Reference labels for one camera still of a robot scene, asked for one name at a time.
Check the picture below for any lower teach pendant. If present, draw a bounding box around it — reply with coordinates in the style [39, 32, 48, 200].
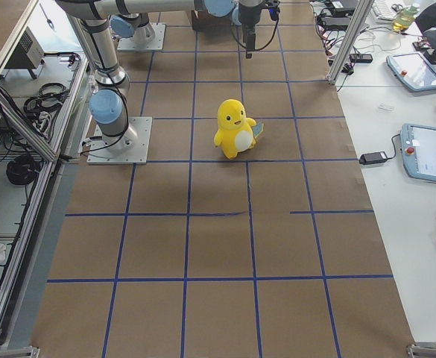
[400, 123, 436, 183]

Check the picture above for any black power adapter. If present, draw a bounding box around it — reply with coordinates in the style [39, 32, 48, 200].
[358, 151, 388, 166]

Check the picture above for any teach pendant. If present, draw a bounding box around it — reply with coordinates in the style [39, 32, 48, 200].
[400, 123, 436, 183]
[386, 52, 436, 92]

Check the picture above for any coiled black cable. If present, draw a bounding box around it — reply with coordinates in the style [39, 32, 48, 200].
[6, 154, 42, 186]

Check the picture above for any aluminium frame post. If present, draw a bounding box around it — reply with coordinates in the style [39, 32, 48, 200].
[327, 0, 373, 84]

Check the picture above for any brown paper table cover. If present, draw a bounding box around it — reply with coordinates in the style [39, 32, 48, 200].
[31, 1, 412, 357]

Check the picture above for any grey control box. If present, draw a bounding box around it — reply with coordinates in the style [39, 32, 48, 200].
[4, 27, 45, 79]

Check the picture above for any yellow plush toy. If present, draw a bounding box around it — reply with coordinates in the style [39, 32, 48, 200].
[213, 99, 257, 160]

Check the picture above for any small black device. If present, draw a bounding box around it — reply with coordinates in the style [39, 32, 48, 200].
[349, 54, 373, 63]

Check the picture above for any yellow liquid bottle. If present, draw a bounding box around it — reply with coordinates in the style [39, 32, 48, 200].
[392, 3, 420, 33]

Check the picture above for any aluminium frame left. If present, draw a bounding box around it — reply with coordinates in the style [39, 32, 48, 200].
[0, 1, 88, 337]

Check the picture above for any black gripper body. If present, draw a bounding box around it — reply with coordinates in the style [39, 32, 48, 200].
[238, 0, 262, 51]

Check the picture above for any upper teach pendant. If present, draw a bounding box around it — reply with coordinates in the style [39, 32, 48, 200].
[386, 52, 436, 92]

